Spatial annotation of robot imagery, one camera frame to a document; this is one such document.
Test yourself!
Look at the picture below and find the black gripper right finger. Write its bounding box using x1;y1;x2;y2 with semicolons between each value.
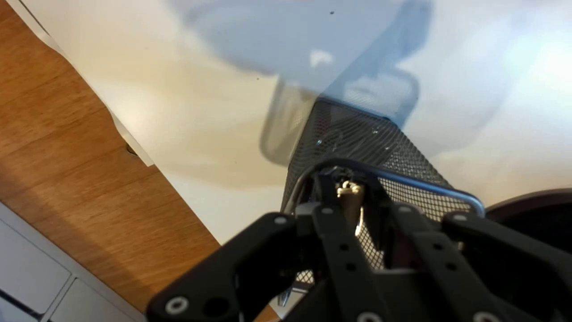
386;203;572;322

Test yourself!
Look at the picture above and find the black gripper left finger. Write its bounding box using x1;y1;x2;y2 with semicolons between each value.
146;204;389;322

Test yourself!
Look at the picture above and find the white desk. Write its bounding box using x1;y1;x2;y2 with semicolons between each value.
10;0;572;247

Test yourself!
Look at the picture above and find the clear plastic container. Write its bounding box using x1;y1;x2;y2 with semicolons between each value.
257;70;420;169

